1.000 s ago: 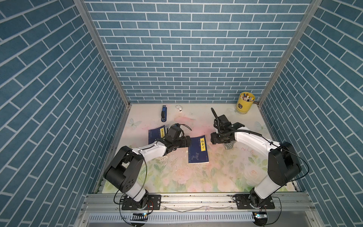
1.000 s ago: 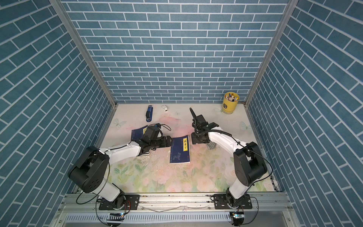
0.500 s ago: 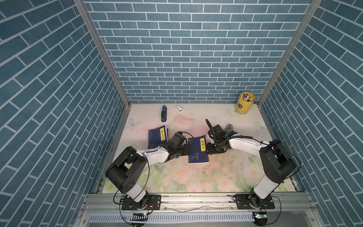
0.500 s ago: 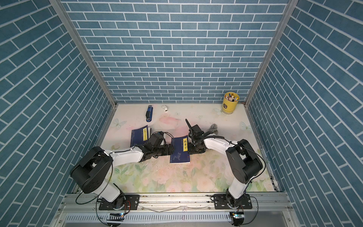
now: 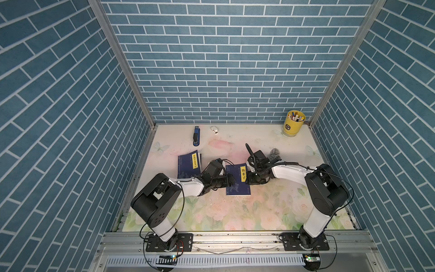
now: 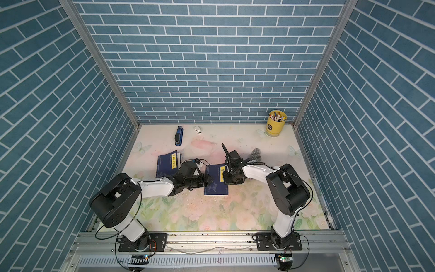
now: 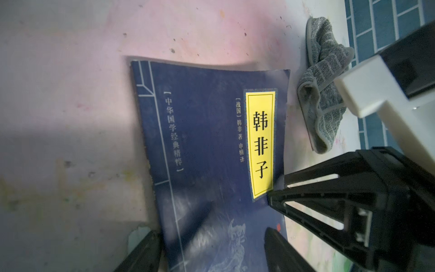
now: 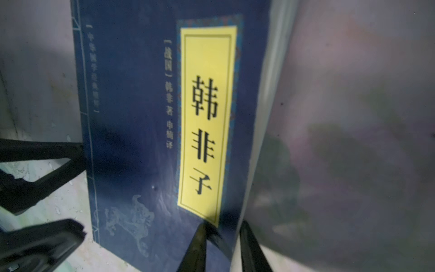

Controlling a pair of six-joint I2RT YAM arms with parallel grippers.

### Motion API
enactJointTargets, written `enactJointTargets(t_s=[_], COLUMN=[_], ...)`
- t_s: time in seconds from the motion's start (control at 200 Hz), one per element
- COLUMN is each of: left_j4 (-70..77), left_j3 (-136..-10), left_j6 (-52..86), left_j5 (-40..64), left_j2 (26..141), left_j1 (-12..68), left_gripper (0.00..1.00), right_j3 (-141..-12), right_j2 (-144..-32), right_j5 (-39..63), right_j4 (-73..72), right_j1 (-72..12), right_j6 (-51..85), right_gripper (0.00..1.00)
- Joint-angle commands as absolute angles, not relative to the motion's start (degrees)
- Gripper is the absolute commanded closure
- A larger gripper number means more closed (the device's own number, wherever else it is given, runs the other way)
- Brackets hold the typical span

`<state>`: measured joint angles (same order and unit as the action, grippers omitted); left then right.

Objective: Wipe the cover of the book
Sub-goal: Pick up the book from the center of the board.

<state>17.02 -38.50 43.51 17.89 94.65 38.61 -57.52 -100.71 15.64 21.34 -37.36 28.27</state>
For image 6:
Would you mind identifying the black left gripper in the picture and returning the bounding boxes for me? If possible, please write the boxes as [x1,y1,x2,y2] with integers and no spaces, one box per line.
[183,173,216,189]

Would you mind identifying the blue book Hanfeizi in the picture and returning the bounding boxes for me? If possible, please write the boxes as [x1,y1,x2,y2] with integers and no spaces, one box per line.
[204,164,229,196]

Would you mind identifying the grey striped cleaning cloth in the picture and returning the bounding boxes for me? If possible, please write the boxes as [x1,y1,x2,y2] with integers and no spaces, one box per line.
[249,148,262,162]

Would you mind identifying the blue book Yuewei notes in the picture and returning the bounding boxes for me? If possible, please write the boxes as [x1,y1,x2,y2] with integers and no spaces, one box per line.
[156,150,180,178]

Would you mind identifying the blue black stapler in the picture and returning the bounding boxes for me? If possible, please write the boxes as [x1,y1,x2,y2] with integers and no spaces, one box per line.
[174,126,184,147]

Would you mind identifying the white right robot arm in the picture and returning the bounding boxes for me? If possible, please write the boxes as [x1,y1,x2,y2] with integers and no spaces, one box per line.
[223,149,313,249]

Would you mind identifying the yellow pen holder cup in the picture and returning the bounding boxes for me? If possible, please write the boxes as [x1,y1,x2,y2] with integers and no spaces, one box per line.
[266,110,287,137]

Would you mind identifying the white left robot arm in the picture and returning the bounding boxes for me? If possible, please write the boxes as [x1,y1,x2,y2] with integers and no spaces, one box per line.
[89,161,213,251]

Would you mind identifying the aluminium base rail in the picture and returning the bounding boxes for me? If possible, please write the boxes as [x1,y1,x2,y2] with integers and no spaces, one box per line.
[61,230,359,272]

